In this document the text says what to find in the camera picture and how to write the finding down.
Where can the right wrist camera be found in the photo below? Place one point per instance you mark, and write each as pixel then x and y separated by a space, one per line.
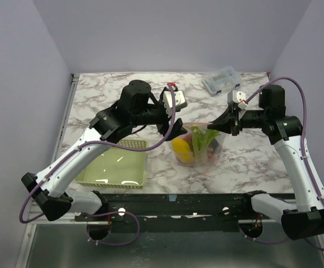
pixel 236 101

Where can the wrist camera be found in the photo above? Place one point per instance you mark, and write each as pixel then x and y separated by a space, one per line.
pixel 236 101
pixel 179 102

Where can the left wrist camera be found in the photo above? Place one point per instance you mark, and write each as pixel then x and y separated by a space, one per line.
pixel 179 102

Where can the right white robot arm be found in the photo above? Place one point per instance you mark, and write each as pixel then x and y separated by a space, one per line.
pixel 304 218

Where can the green plastic basket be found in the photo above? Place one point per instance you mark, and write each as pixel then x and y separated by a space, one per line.
pixel 116 168

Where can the yellow fake lemon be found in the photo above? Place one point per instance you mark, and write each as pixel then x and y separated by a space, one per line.
pixel 182 150

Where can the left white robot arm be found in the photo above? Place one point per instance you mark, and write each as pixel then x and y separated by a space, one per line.
pixel 137 106

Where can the green fake celery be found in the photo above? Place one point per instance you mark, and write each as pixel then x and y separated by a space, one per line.
pixel 205 142

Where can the black table front rail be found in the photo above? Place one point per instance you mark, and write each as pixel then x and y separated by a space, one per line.
pixel 171 212

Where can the clear zip top bag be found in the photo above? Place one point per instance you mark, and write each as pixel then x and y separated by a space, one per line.
pixel 187 127

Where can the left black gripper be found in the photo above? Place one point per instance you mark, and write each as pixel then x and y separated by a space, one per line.
pixel 176 129

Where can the clear plastic organizer box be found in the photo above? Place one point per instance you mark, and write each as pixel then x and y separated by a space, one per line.
pixel 222 81

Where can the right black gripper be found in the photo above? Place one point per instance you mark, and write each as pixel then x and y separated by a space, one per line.
pixel 235 121

